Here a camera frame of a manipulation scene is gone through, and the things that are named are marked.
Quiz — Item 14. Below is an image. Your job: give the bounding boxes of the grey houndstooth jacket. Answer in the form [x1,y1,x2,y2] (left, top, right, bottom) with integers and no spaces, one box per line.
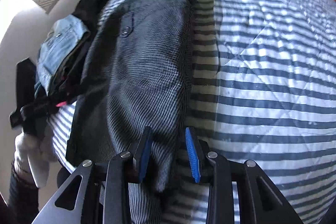
[66,0,196,223]

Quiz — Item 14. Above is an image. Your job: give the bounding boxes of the black sleeve forearm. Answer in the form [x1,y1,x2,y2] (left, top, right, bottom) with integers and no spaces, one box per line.
[7,163,39,223]

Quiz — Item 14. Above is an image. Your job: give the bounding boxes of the left white gloved hand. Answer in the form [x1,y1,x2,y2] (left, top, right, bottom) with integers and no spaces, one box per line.
[14,121,57,189]

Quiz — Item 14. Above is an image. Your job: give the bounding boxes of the light blue denim jeans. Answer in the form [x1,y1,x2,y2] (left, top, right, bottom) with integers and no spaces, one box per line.
[36,14,90,94]

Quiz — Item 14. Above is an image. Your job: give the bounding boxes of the blue white striped duvet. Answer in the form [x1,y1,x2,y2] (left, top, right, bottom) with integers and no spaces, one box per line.
[49,0,336,224]

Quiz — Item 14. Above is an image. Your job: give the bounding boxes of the black garment with pink stripe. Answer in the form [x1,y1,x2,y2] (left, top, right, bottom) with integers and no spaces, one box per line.
[45,0,109,107]

